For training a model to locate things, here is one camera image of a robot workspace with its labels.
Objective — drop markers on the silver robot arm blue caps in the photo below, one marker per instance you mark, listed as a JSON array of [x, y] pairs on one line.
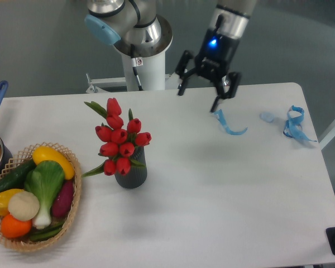
[[142, 38]]

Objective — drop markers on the blue ribbon strip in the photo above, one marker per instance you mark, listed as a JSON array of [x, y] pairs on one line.
[[219, 115]]

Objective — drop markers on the red tulip bouquet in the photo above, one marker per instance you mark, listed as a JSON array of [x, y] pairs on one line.
[[123, 146]]

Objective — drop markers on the green bok choy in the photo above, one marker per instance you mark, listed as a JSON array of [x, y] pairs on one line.
[[44, 182]]

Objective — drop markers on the dark green cucumber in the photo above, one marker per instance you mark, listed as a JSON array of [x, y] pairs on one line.
[[15, 178]]

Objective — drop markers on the yellow bell pepper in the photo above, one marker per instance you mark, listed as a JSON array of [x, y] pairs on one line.
[[5, 197]]

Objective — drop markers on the light blue bottle cap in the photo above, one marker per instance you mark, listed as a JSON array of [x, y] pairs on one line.
[[267, 117]]

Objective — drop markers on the white metal base frame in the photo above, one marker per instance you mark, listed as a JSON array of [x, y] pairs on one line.
[[119, 84]]

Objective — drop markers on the dark grey ribbed vase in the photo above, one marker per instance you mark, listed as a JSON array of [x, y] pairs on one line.
[[137, 174]]

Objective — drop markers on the yellow squash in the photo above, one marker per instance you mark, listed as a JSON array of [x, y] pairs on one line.
[[45, 153]]

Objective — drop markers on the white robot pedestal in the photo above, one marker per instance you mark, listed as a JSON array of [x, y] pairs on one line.
[[148, 72]]

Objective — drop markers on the tangled blue ribbon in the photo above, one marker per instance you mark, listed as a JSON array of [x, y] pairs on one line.
[[293, 124]]

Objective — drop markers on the purple sweet potato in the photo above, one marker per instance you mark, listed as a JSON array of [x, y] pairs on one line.
[[63, 201]]

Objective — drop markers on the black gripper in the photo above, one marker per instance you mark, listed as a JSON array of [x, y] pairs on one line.
[[212, 63]]

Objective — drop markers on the woven wicker basket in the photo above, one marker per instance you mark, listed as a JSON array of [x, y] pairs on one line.
[[23, 244]]

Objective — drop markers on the beige round bun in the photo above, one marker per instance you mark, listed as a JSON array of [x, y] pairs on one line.
[[23, 206]]

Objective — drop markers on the orange fruit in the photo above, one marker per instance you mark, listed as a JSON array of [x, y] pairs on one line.
[[14, 228]]

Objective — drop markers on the green bean pods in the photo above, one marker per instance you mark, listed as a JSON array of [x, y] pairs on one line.
[[46, 233]]

